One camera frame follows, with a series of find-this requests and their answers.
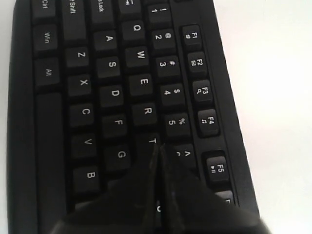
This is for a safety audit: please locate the black Acer keyboard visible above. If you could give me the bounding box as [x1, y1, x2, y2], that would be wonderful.
[7, 0, 258, 234]

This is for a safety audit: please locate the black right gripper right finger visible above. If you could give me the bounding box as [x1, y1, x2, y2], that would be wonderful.
[158, 144, 270, 234]

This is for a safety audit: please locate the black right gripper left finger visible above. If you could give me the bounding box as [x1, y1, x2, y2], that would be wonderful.
[52, 145, 157, 234]

